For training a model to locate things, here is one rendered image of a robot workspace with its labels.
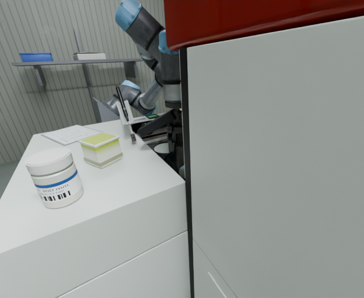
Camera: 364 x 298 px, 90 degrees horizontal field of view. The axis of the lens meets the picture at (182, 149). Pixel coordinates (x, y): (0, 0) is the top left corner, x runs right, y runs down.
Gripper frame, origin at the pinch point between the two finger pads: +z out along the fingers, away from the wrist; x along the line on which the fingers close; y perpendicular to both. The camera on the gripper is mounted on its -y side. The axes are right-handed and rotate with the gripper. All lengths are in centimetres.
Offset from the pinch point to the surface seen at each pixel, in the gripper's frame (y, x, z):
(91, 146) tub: -18.1, -10.8, -11.4
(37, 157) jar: -20.1, -22.7, -14.7
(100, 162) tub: -16.7, -11.0, -7.3
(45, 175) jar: -17.5, -24.7, -12.4
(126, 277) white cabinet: -7.8, -24.8, 14.1
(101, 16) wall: -146, 257, -96
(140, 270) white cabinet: -5.2, -22.9, 14.6
